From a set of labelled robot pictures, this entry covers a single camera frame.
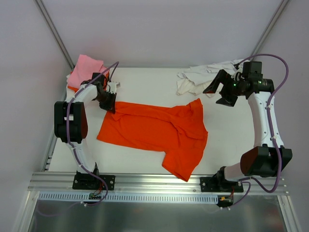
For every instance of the orange t shirt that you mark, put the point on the orange t shirt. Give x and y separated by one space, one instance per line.
73 83
177 131

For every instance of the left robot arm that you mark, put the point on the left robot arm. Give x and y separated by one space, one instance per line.
70 122

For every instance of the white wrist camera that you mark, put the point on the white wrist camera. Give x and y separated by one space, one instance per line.
237 75
112 87

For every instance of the crumpled white t shirt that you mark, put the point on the crumpled white t shirt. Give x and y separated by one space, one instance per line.
195 79

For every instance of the aluminium mounting rail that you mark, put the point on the aluminium mounting rail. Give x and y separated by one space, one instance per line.
123 183

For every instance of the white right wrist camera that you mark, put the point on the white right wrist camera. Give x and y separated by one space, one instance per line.
237 75

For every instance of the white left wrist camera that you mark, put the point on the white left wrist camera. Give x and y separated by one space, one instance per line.
112 87

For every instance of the folded pink t shirt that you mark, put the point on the folded pink t shirt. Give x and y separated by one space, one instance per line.
87 65

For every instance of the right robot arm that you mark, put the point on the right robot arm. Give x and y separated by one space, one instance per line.
268 157

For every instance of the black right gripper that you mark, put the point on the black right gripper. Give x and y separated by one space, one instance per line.
227 87

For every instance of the right corner frame post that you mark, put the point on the right corner frame post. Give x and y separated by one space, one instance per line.
270 26

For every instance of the white slotted cable duct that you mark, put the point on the white slotted cable duct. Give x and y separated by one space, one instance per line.
130 197

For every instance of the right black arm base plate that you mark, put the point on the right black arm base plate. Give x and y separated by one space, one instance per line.
216 184

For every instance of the folded orange t shirt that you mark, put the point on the folded orange t shirt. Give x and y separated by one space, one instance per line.
73 83

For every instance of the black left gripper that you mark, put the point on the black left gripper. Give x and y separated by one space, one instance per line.
106 98

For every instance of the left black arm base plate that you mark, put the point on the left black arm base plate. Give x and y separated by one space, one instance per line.
89 182

